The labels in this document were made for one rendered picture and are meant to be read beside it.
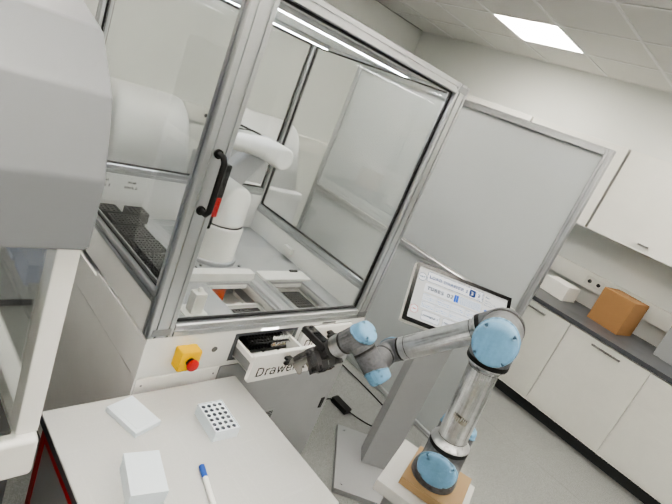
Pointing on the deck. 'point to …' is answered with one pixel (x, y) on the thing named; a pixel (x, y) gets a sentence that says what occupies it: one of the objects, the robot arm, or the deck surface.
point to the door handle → (215, 185)
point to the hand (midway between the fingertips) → (294, 360)
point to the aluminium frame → (120, 282)
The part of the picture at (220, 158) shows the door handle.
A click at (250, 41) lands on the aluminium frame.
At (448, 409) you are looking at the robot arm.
